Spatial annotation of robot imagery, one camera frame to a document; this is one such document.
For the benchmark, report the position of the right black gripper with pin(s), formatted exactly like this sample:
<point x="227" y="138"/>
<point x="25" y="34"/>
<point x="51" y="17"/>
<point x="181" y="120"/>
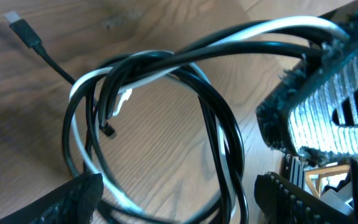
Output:
<point x="283" y="202"/>

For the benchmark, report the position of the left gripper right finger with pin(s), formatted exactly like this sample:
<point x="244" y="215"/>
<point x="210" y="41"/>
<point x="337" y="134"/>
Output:
<point x="313" y="112"/>

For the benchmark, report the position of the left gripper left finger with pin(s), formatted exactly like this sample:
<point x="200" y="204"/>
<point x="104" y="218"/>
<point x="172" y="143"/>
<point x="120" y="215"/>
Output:
<point x="72" y="202"/>

